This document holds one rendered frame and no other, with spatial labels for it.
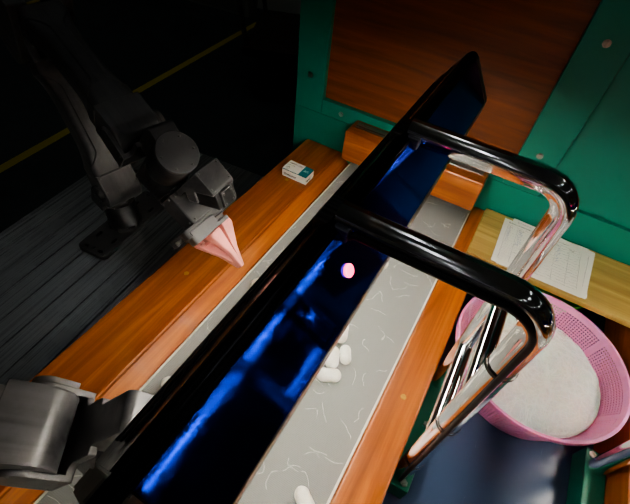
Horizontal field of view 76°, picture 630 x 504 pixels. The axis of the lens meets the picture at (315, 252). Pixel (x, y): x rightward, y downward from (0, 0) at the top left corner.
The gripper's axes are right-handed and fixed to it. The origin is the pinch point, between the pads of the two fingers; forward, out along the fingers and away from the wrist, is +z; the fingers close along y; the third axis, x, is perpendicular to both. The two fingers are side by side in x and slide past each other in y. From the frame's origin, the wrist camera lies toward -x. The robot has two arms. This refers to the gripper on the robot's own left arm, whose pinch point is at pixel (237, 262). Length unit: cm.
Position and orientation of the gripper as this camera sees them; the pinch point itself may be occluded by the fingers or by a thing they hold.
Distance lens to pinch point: 66.2
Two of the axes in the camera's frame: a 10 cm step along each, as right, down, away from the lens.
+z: 6.0, 7.5, 2.7
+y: 5.0, -6.2, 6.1
